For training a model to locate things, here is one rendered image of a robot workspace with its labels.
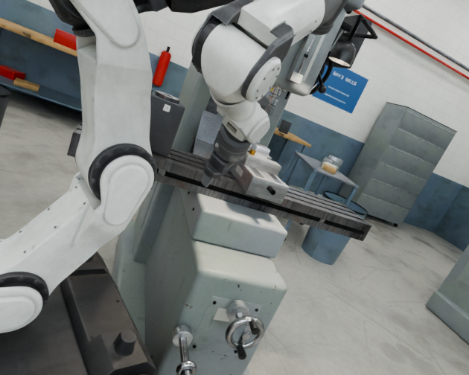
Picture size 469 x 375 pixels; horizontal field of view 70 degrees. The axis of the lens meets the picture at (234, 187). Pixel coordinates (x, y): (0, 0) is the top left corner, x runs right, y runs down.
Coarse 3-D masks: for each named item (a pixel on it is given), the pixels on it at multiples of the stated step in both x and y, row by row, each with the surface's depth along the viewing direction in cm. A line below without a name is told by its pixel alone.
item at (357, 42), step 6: (348, 18) 151; (354, 18) 146; (360, 24) 146; (360, 30) 147; (366, 30) 147; (342, 36) 151; (348, 36) 147; (336, 42) 154; (354, 42) 148; (360, 42) 149; (336, 66) 160; (342, 66) 154; (348, 66) 152
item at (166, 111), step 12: (156, 96) 114; (168, 96) 117; (156, 108) 113; (168, 108) 114; (180, 108) 116; (156, 120) 115; (168, 120) 116; (180, 120) 117; (156, 132) 117; (168, 132) 118; (156, 144) 118; (168, 144) 119
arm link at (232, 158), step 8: (216, 144) 85; (216, 152) 87; (224, 152) 84; (232, 152) 83; (208, 160) 92; (216, 160) 89; (224, 160) 88; (232, 160) 86; (208, 168) 91; (216, 168) 91; (224, 168) 90; (208, 176) 92; (216, 176) 92
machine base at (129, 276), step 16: (128, 224) 217; (128, 240) 199; (128, 256) 185; (112, 272) 193; (128, 272) 172; (144, 272) 177; (128, 288) 161; (144, 288) 166; (128, 304) 151; (144, 304) 156; (144, 320) 147; (144, 336) 138
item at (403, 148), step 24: (384, 120) 591; (408, 120) 558; (432, 120) 570; (384, 144) 574; (408, 144) 577; (432, 144) 587; (360, 168) 612; (384, 168) 584; (408, 168) 596; (432, 168) 608; (360, 192) 595; (384, 192) 603; (408, 192) 615; (384, 216) 624
